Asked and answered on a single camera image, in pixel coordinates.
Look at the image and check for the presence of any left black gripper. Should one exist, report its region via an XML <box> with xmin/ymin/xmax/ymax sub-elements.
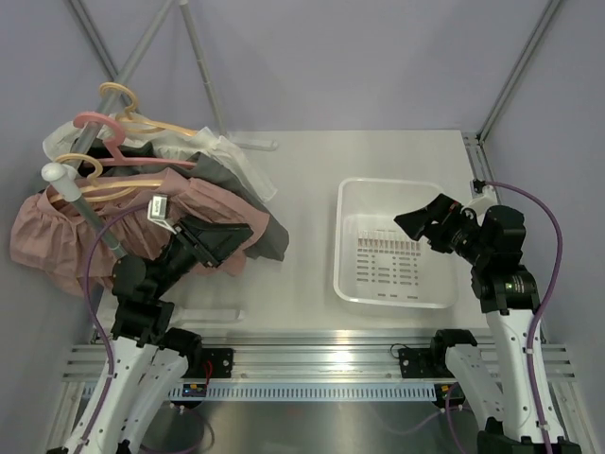
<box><xmin>150</xmin><ymin>213</ymin><xmax>252</xmax><ymax>298</ymax></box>

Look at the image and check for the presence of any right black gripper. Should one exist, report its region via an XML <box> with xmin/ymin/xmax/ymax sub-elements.
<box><xmin>395</xmin><ymin>192</ymin><xmax>491</xmax><ymax>265</ymax></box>

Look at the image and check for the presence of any grey skirt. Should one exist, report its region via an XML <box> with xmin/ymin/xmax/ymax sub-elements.
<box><xmin>87</xmin><ymin>141</ymin><xmax>290</xmax><ymax>262</ymax></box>

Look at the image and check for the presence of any beige hanger front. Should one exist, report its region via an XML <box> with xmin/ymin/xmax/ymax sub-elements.
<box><xmin>41</xmin><ymin>153</ymin><xmax>163</xmax><ymax>202</ymax></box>

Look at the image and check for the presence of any beige hanger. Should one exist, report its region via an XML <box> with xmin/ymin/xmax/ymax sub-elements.
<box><xmin>98</xmin><ymin>82</ymin><xmax>198</xmax><ymax>137</ymax></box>
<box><xmin>41</xmin><ymin>153</ymin><xmax>163</xmax><ymax>202</ymax></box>

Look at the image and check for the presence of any pink hanger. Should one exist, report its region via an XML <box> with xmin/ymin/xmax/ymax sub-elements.
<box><xmin>73</xmin><ymin>112</ymin><xmax>196</xmax><ymax>168</ymax></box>

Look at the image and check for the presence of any pink skirt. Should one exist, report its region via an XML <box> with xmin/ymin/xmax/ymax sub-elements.
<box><xmin>9</xmin><ymin>168</ymin><xmax>269</xmax><ymax>296</ymax></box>

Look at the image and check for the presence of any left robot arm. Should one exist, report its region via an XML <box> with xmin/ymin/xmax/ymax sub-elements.
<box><xmin>57</xmin><ymin>216</ymin><xmax>252</xmax><ymax>453</ymax></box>

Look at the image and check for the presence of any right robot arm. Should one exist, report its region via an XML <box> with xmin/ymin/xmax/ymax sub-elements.
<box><xmin>394</xmin><ymin>193</ymin><xmax>581</xmax><ymax>453</ymax></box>

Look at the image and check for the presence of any white skirt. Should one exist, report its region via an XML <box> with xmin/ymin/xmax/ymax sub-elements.
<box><xmin>43</xmin><ymin>121</ymin><xmax>277</xmax><ymax>202</ymax></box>

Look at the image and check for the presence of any beige hanger rear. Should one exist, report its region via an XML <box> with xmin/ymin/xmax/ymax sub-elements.
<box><xmin>98</xmin><ymin>82</ymin><xmax>198</xmax><ymax>137</ymax></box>

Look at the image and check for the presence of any white plastic basket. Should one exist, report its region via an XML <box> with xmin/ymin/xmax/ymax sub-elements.
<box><xmin>333</xmin><ymin>178</ymin><xmax>458</xmax><ymax>309</ymax></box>

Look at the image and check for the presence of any grey clothes rack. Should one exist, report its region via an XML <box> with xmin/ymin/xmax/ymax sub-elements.
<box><xmin>41</xmin><ymin>0</ymin><xmax>279</xmax><ymax>323</ymax></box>

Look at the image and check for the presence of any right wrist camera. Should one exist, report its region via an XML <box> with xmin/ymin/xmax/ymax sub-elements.
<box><xmin>462</xmin><ymin>179</ymin><xmax>498</xmax><ymax>220</ymax></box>

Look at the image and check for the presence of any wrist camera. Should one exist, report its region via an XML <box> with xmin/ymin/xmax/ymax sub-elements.
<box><xmin>462</xmin><ymin>179</ymin><xmax>498</xmax><ymax>220</ymax></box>
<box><xmin>147</xmin><ymin>194</ymin><xmax>176</xmax><ymax>234</ymax></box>

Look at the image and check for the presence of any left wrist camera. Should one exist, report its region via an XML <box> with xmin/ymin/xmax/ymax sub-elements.
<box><xmin>147</xmin><ymin>194</ymin><xmax>176</xmax><ymax>234</ymax></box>

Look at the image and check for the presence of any aluminium rail base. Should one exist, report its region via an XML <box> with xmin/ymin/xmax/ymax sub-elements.
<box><xmin>60</xmin><ymin>328</ymin><xmax>577</xmax><ymax>383</ymax></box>

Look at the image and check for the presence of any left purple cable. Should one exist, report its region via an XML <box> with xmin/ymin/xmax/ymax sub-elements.
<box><xmin>70</xmin><ymin>207</ymin><xmax>209</xmax><ymax>453</ymax></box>

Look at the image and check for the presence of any white slotted cable duct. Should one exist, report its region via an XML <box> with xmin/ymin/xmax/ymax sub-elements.
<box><xmin>168</xmin><ymin>383</ymin><xmax>437</xmax><ymax>402</ymax></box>

